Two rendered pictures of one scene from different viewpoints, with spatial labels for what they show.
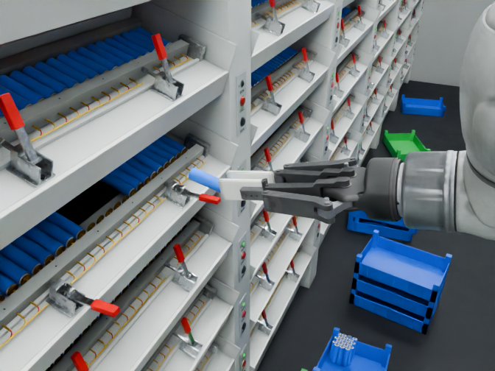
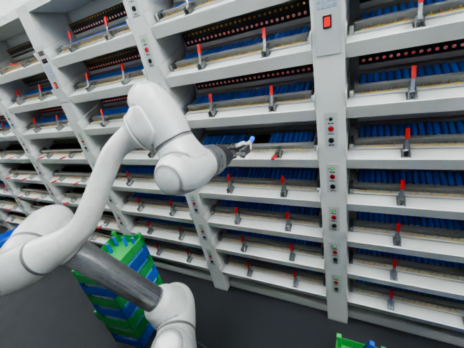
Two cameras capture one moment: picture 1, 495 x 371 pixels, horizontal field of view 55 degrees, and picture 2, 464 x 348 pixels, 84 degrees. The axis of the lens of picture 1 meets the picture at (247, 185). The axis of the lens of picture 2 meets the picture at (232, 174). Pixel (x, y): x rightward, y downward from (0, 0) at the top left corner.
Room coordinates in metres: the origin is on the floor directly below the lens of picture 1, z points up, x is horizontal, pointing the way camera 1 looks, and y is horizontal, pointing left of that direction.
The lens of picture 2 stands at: (0.59, -0.87, 1.35)
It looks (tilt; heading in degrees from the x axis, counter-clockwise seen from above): 25 degrees down; 97
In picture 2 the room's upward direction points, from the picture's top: 12 degrees counter-clockwise
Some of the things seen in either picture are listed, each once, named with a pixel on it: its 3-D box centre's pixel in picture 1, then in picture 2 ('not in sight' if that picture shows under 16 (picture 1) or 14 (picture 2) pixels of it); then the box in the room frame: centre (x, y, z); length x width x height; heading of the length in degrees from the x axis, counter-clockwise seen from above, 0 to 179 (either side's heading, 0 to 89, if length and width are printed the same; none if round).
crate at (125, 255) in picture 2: not in sight; (110, 255); (-0.25, 0.14, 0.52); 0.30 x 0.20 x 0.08; 74
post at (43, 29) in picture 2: not in sight; (108, 160); (-0.38, 0.68, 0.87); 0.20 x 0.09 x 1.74; 66
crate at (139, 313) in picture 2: not in sight; (132, 297); (-0.25, 0.14, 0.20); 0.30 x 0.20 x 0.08; 74
